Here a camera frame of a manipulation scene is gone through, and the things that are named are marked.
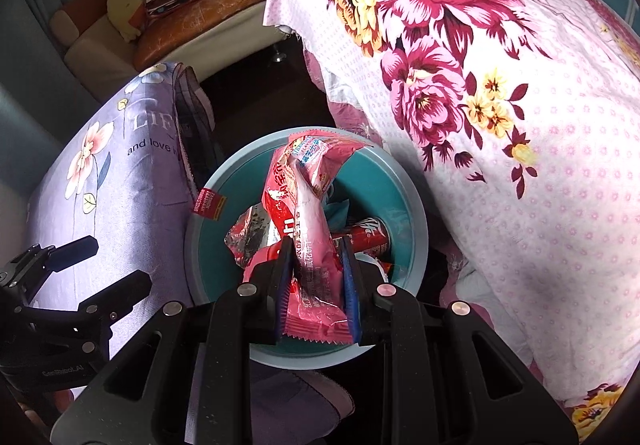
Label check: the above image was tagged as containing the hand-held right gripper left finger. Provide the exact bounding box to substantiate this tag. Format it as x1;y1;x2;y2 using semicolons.
50;237;297;445

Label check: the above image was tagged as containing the light blue milk carton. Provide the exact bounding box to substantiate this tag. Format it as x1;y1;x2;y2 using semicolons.
324;195;352;228

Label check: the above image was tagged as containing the red soda can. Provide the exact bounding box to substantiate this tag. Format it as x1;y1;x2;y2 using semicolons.
344;216;397;260

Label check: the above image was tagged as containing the orange seat cushion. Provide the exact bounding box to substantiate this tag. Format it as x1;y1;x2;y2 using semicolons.
133;0;272;69

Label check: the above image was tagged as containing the purple floral blanket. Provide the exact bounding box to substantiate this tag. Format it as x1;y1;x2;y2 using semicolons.
25;61;357;443

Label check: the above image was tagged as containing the yellow plush pillow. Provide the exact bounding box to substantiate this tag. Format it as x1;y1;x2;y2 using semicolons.
106;0;151;44

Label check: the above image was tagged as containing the teal plastic bin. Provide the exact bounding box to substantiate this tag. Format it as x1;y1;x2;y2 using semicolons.
184;126;429;357

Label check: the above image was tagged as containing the red clear wrapper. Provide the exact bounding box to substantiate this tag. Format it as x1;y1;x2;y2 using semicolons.
223;204;286;271

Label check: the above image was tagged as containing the dark red small sachet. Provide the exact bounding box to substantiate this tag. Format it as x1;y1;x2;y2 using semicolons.
191;186;229;222

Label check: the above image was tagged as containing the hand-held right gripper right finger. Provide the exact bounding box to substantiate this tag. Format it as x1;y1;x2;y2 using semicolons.
339;245;576;445

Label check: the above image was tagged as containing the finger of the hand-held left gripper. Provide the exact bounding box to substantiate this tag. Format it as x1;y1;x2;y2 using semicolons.
75;269;153;326
35;235;98;275

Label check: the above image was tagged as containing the pink snack packet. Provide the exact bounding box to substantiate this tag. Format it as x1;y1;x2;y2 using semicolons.
261;129;375;345

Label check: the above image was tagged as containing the beige sofa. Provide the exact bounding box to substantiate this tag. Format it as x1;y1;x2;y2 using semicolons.
49;0;286;102

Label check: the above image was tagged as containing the pink floral blanket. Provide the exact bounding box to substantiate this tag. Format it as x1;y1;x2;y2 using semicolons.
262;0;640;443

